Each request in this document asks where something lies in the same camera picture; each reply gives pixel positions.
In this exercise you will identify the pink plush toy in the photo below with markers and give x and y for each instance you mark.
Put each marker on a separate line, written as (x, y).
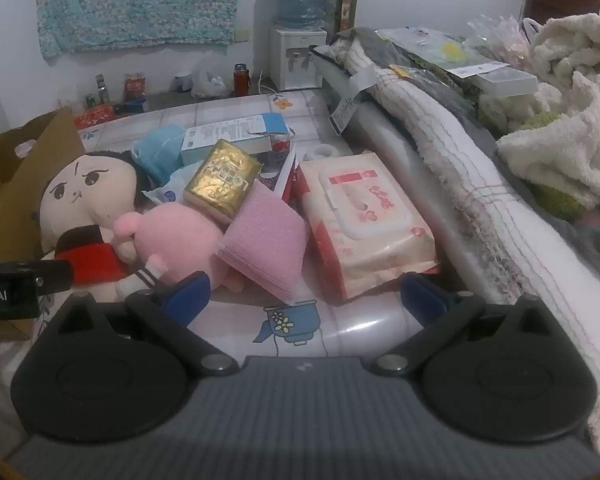
(180, 240)

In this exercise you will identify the green plush cloth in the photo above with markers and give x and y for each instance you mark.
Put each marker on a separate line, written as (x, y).
(555, 195)

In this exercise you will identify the gold foil packet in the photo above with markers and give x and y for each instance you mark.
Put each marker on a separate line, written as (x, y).
(222, 177)

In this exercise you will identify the white water dispenser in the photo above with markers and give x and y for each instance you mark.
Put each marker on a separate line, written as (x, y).
(297, 60)

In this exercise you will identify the white cup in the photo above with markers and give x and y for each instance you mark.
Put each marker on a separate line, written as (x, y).
(184, 82)

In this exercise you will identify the red snack bag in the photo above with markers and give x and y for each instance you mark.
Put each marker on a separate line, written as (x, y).
(97, 117)

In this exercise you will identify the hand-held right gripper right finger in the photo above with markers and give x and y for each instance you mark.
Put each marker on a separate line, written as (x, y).
(424, 300)

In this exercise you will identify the teal patterned wall cloth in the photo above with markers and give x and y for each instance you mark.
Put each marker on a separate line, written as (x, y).
(140, 5)

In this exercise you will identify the brown cardboard box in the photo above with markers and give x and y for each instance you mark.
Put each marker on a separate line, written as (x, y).
(10, 175)

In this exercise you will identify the blue white plastic packet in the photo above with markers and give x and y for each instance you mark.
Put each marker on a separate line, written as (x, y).
(172, 187)

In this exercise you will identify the pink wet wipes pack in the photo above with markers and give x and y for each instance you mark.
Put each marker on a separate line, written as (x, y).
(365, 220)

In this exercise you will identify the black-haired plush doll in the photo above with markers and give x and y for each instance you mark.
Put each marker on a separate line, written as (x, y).
(80, 195)

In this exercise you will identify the white paper label tag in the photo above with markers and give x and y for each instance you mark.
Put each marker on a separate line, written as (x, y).
(352, 102)

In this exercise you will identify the blue and white box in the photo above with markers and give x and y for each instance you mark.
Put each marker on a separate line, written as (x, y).
(230, 135)

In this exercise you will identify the red thermos flask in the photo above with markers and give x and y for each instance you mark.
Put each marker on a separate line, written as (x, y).
(241, 82)

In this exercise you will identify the clear plastic package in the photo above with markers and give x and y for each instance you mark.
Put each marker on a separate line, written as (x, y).
(430, 50)

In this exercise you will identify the white fluffy blanket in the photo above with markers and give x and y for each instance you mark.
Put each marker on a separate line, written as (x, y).
(570, 125)

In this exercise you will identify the white plastic bag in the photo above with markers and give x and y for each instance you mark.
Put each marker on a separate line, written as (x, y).
(210, 85)

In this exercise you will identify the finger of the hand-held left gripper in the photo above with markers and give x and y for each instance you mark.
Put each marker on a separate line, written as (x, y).
(55, 275)

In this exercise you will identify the red jar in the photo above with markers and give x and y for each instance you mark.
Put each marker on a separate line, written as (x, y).
(135, 87)

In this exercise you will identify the tall glass bottle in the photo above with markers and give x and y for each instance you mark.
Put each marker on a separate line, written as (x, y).
(103, 91)

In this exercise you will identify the white plastic box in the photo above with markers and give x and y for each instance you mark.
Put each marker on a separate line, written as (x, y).
(507, 82)

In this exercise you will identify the small green bottle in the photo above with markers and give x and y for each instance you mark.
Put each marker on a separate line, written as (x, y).
(90, 102)

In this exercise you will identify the pink sponge cloth pack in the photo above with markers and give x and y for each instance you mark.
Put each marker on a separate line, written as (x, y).
(265, 240)

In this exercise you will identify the grey rolled mat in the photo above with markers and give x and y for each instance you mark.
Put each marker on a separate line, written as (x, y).
(410, 175)

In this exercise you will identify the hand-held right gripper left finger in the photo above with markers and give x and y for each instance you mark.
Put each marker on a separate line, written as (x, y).
(190, 294)

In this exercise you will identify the patterned paper bag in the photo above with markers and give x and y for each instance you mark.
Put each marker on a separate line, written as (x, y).
(344, 0)

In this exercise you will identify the white tape roll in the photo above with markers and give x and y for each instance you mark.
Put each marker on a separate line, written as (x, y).
(322, 152)

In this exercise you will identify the clear pink plastic bag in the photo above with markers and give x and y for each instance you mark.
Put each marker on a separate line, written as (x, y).
(500, 37)

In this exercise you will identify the red and white carton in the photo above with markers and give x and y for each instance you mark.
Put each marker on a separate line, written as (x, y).
(286, 180)

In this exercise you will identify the white quilted rolled blanket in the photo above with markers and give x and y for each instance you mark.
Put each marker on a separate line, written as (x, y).
(460, 160)

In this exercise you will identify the blue plastic tub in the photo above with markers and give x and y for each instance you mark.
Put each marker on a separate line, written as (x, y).
(130, 106)

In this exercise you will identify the checked floral tablecloth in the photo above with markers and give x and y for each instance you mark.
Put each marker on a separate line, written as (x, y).
(310, 115)

